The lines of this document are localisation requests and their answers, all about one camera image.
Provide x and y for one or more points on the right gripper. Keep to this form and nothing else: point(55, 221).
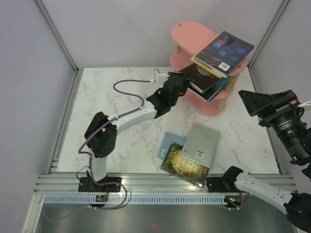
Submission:
point(267, 106)

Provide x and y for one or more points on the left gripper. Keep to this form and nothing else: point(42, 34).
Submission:
point(186, 77)

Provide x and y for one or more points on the black Moon and Sixpence book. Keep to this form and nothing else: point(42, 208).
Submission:
point(201, 80)

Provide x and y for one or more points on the yellow cover book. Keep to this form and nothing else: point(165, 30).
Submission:
point(208, 58)

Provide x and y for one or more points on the teal ocean cover book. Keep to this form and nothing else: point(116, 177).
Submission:
point(210, 94)

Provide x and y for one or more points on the blue Wuthering Heights book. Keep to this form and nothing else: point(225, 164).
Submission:
point(221, 81)

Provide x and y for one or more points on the dark blue Robinson Crusoe book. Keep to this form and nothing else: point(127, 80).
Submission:
point(234, 50)

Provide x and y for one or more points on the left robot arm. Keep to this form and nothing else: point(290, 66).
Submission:
point(101, 134)

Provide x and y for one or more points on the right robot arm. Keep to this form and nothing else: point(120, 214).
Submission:
point(296, 206)

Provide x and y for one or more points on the pink three-tier shelf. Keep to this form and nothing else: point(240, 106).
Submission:
point(190, 37)

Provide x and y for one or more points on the light blue thin book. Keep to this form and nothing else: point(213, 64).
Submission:
point(168, 139)

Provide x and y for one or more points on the grey cover book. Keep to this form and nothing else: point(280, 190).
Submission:
point(201, 144)

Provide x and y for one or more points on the green forest cover book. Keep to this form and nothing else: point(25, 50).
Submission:
point(183, 168)

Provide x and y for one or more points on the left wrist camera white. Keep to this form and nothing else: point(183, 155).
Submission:
point(159, 78)

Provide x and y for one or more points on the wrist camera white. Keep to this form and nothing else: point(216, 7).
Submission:
point(159, 78)
point(306, 105)

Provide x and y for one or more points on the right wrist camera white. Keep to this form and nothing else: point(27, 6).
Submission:
point(306, 105)

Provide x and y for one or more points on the right aluminium corner post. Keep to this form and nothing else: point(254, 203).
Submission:
point(268, 32)

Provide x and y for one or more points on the aluminium corner post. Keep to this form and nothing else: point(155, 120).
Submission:
point(268, 32)
point(56, 34)

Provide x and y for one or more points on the aluminium rail frame front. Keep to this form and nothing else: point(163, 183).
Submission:
point(146, 183)

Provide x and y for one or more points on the left aluminium corner post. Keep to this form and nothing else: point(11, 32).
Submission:
point(56, 34)

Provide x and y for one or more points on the white slotted cable duct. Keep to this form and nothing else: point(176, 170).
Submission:
point(136, 199)

